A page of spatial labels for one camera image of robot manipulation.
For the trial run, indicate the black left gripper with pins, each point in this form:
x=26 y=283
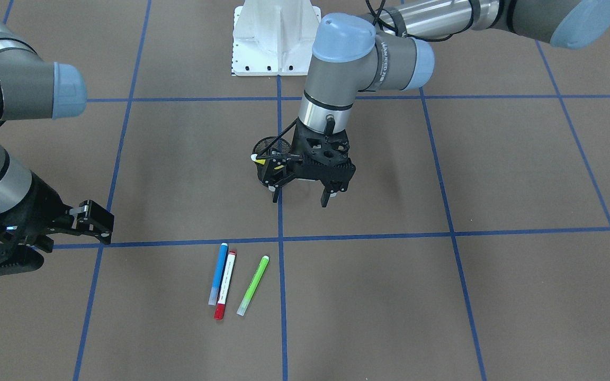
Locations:
x=275 y=173

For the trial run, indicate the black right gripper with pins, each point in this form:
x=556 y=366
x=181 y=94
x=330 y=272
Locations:
x=45 y=207

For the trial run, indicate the yellow highlighter pen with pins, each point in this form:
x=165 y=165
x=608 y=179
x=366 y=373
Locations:
x=263 y=159

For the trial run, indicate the green highlighter pen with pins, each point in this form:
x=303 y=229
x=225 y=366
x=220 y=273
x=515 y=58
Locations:
x=253 y=285

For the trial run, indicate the blue highlighter pen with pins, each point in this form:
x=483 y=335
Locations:
x=218 y=274

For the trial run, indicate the red capped white marker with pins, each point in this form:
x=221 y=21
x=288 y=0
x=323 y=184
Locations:
x=225 y=285

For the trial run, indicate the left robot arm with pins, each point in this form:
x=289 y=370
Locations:
x=390 y=49

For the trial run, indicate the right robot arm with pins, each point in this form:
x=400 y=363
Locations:
x=31 y=88

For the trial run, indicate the black mesh pen holder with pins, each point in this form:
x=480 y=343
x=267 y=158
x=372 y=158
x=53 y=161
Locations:
x=272 y=174

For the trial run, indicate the brown paper table mat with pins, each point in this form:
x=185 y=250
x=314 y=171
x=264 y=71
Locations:
x=473 y=243

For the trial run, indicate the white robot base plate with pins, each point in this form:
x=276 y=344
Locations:
x=273 y=38

